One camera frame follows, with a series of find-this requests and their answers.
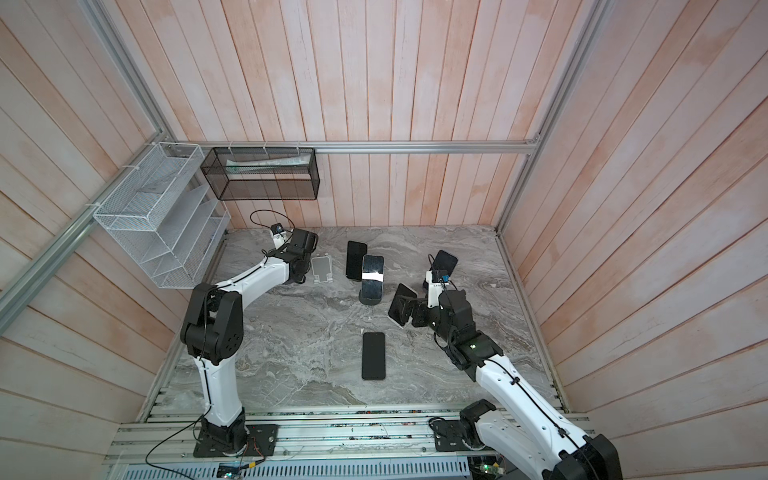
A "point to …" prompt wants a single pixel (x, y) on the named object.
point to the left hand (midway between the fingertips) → (283, 257)
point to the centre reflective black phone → (373, 267)
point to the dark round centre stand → (367, 300)
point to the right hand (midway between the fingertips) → (411, 296)
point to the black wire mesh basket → (263, 173)
